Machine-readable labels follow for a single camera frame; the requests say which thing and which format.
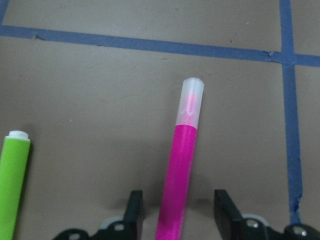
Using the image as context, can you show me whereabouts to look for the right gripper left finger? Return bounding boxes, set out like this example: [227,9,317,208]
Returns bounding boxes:
[54,190,144,240]

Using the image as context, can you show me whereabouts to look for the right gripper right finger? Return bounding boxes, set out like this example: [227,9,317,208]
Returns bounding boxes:
[213,189,320,240]

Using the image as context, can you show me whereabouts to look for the pink pen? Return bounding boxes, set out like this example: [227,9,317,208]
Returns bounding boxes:
[155,77,204,240]

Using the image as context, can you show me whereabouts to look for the green pen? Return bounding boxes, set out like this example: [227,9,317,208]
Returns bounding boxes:
[0,130,31,240]

